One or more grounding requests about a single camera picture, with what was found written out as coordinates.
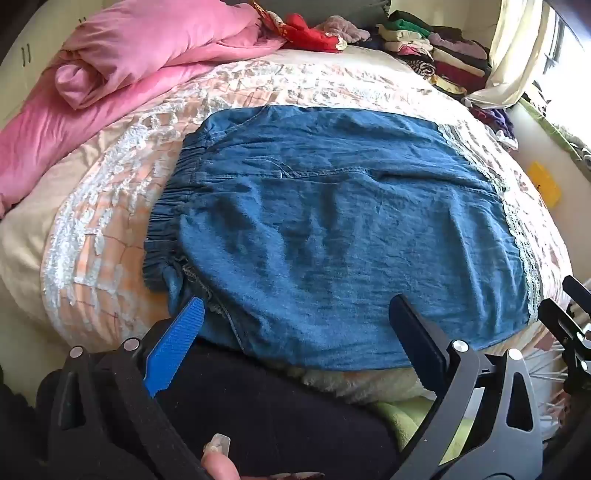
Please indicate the purple clothes pile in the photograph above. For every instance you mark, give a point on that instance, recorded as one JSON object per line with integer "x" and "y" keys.
{"x": 496, "y": 121}

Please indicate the yellow bag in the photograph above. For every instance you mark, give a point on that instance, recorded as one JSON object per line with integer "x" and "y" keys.
{"x": 545, "y": 181}

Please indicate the stack of folded clothes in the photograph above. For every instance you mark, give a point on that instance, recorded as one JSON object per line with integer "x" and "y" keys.
{"x": 438, "y": 50}

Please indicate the yellow-green cloth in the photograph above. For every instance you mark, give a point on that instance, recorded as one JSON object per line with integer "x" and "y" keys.
{"x": 401, "y": 417}

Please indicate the blue denim pants lace trim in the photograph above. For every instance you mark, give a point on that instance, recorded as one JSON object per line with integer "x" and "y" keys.
{"x": 332, "y": 230}

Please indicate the orange blanket white fluffy pattern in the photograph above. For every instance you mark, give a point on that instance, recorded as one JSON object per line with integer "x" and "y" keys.
{"x": 115, "y": 184}

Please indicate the cream curtain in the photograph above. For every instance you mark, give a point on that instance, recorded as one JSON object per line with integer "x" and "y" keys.
{"x": 517, "y": 50}

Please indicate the red cloth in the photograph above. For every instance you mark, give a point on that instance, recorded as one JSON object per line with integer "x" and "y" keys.
{"x": 309, "y": 32}

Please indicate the white wardrobe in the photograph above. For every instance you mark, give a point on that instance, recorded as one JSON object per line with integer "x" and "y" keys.
{"x": 27, "y": 55}

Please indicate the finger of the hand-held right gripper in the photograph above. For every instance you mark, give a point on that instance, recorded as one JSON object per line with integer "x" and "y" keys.
{"x": 576, "y": 290}
{"x": 561, "y": 325}

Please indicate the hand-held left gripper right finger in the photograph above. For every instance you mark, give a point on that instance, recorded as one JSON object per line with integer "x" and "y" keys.
{"x": 415, "y": 334}

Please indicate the mauve fluffy cloth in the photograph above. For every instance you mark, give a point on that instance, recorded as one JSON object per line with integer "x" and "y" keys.
{"x": 344, "y": 26}

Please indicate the person's left hand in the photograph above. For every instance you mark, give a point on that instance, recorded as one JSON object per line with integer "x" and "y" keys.
{"x": 220, "y": 464}

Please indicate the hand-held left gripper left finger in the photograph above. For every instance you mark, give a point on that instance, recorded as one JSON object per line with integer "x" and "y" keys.
{"x": 178, "y": 341}

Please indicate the cream bed sheet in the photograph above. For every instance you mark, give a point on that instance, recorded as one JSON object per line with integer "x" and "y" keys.
{"x": 23, "y": 258}

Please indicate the person's black clothing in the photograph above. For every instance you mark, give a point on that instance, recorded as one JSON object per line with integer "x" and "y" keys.
{"x": 277, "y": 415}

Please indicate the patterned quilt green edge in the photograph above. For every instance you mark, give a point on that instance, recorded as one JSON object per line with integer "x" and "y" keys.
{"x": 561, "y": 131}

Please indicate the pink quilt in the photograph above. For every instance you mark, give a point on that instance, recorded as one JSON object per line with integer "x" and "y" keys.
{"x": 115, "y": 60}

